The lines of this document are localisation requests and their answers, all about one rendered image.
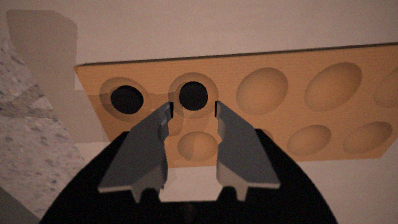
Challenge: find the black disc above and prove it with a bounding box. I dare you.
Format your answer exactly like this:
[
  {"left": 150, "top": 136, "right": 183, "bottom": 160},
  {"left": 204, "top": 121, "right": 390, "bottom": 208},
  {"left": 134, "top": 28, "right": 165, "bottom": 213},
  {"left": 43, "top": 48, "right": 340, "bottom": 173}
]
[
  {"left": 110, "top": 85, "right": 144, "bottom": 114},
  {"left": 179, "top": 81, "right": 208, "bottom": 111}
]

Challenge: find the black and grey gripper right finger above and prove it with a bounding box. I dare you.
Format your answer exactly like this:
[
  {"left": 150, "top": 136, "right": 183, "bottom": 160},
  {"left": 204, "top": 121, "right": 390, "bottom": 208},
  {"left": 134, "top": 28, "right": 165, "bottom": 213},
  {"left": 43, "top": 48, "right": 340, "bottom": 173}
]
[{"left": 215, "top": 100, "right": 338, "bottom": 224}]

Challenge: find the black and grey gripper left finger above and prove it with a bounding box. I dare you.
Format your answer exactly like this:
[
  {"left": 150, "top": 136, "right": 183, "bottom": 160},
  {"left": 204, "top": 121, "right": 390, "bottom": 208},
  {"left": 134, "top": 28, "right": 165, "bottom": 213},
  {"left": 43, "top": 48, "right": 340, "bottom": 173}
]
[{"left": 39, "top": 101, "right": 174, "bottom": 224}]

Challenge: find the orange counting tray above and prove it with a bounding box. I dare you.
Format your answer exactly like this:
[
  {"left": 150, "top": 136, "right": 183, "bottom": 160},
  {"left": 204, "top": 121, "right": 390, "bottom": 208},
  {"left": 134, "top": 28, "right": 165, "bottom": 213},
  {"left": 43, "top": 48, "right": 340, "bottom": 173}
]
[{"left": 73, "top": 42, "right": 398, "bottom": 168}]

